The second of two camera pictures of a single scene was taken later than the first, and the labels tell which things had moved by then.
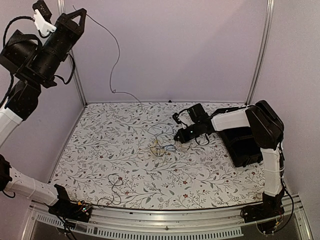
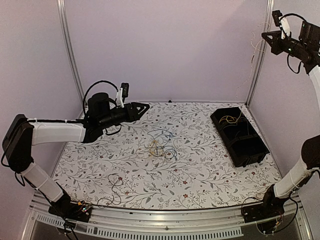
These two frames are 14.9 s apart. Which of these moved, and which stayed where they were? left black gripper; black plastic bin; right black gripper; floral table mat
Moved: left black gripper; right black gripper
Stayed: black plastic bin; floral table mat
